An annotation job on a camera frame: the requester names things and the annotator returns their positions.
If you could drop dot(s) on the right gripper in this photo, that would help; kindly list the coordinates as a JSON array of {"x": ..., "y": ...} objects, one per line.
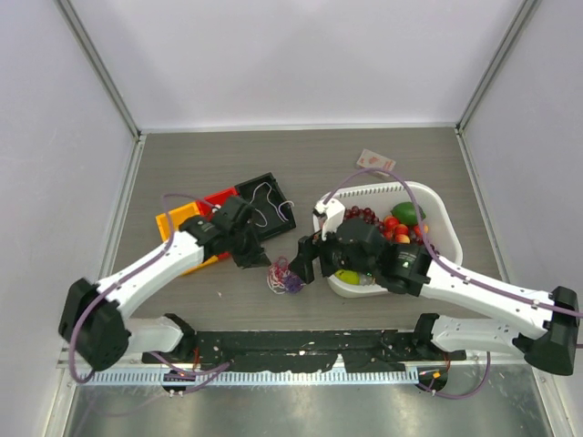
[{"x": 307, "y": 248}]

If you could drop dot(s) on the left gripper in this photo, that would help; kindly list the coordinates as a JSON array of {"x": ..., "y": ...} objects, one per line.
[{"x": 256, "y": 257}]

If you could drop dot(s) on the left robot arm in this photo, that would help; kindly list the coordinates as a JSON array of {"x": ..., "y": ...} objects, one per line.
[{"x": 97, "y": 320}]

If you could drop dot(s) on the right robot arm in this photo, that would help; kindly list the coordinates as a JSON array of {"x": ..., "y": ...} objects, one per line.
[{"x": 540, "y": 325}]

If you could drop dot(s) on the black plastic bin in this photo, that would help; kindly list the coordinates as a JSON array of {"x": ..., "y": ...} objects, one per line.
[{"x": 272, "y": 213}]

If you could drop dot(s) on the small green apple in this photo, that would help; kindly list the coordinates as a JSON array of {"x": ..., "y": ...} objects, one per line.
[{"x": 348, "y": 276}]

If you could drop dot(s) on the dark red grape bunch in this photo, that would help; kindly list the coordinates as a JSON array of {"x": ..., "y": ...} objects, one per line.
[{"x": 365, "y": 214}]

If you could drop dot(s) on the red plastic bin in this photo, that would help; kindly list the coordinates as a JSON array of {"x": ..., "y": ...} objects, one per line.
[{"x": 218, "y": 198}]

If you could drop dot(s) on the yellow plastic bin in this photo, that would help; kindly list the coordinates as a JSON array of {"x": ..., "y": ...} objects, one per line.
[{"x": 178, "y": 216}]

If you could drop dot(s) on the green lime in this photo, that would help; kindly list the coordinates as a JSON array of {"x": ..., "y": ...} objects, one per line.
[{"x": 405, "y": 213}]

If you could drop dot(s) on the red white card box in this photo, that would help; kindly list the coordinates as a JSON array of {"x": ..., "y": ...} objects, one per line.
[{"x": 373, "y": 164}]

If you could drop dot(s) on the white plastic basket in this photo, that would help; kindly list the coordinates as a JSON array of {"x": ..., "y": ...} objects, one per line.
[{"x": 381, "y": 198}]

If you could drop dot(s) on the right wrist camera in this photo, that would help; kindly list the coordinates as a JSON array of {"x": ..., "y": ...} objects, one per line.
[{"x": 327, "y": 217}]

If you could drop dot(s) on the slotted cable duct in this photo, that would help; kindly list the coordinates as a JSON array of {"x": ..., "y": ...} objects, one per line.
[{"x": 336, "y": 376}]

